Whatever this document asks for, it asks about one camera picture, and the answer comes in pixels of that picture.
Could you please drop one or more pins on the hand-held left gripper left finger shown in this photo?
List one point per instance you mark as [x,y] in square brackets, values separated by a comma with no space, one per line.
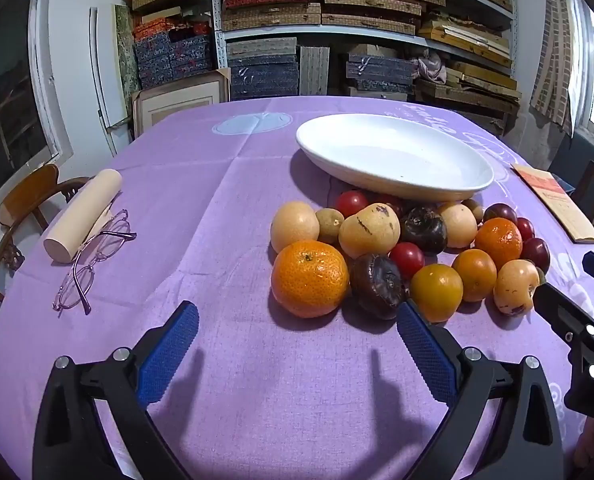
[167,355]

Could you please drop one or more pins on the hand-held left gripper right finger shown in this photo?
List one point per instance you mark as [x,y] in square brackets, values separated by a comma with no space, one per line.
[427,355]

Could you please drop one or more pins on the small yellow pepino melon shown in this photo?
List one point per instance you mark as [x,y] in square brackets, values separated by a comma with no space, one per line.
[513,287]

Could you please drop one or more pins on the dark red plum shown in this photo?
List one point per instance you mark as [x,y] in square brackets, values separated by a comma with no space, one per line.
[500,212]
[536,254]

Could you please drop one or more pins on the yellow tomato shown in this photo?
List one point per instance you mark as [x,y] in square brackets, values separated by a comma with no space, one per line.
[436,291]

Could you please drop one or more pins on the dark water chestnut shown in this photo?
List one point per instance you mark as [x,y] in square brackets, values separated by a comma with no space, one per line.
[379,285]
[423,230]

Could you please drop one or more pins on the orange tomato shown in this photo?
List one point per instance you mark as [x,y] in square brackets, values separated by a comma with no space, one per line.
[474,274]

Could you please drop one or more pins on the round beige fruit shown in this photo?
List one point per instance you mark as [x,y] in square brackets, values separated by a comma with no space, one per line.
[294,226]
[458,224]

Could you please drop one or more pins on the brown longan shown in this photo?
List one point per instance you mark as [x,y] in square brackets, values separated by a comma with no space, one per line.
[330,225]
[473,208]

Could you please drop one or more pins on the large striped pepino melon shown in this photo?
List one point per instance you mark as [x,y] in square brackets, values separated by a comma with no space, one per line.
[369,230]

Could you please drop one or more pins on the white oval dish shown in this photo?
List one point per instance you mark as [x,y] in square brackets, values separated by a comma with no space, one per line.
[402,155]

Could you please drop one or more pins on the tan exercise notebook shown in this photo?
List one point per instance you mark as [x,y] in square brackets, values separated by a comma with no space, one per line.
[557,200]

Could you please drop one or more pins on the purple printed tablecloth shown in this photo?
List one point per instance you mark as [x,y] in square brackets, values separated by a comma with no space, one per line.
[227,210]

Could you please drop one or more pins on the cream paper roll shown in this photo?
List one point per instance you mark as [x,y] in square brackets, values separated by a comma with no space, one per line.
[84,210]

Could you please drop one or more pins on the brick pattern curtain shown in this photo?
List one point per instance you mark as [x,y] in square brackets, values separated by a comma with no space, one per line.
[557,60]

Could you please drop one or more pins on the brown wooden chair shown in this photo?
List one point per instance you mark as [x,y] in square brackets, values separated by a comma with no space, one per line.
[27,190]

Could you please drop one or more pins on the framed picture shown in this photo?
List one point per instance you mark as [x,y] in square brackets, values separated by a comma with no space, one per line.
[177,102]

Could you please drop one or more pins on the pink cloth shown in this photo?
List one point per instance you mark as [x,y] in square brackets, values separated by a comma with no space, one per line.
[429,67]

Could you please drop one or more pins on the white board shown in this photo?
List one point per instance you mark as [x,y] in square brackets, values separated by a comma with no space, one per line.
[102,70]

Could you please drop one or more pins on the stack of dark grey boxes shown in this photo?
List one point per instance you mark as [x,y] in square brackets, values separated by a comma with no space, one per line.
[262,75]

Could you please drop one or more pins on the stack of blue orange boxes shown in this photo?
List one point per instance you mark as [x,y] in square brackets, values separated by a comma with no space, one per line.
[172,57]

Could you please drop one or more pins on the green marbled board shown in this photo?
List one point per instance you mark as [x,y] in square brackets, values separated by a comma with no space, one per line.
[125,55]

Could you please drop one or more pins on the grey woven upright box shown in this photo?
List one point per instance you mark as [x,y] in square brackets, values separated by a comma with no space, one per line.
[314,70]

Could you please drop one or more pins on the white metal shelf unit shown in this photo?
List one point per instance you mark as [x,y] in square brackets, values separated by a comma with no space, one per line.
[220,45]

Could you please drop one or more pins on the stack of tan woven boxes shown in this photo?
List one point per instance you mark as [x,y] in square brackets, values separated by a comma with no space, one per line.
[367,10]

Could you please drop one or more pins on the dark window with white frame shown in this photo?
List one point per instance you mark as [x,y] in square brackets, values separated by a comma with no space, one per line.
[7,110]

